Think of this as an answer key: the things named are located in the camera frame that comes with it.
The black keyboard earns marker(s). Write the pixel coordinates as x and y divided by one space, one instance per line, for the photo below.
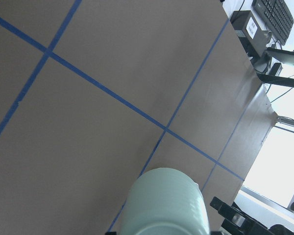
277 16

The light green plastic cup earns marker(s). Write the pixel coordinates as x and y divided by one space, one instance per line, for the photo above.
164 201

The black computer box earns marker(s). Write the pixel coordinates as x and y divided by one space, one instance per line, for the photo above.
252 37

